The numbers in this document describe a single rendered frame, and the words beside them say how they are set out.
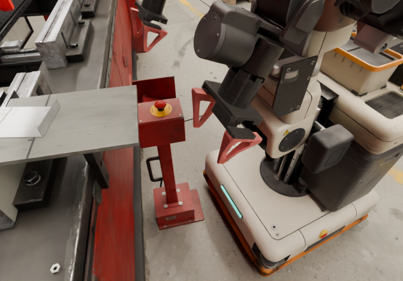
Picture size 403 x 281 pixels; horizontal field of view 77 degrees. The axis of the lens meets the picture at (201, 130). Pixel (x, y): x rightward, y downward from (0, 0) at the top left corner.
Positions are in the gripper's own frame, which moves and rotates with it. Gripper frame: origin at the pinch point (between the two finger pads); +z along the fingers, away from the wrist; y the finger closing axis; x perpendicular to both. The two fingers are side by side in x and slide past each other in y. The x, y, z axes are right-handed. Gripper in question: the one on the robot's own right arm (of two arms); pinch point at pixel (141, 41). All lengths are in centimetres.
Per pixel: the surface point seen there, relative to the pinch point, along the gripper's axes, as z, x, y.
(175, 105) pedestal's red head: 16.5, 15.4, 6.1
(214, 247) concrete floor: 83, 56, 29
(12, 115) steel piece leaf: 13.9, -28.7, 21.0
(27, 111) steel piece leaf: 12.7, -26.3, 20.9
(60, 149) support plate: 10.7, -21.8, 34.0
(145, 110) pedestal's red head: 21.0, 6.5, 4.1
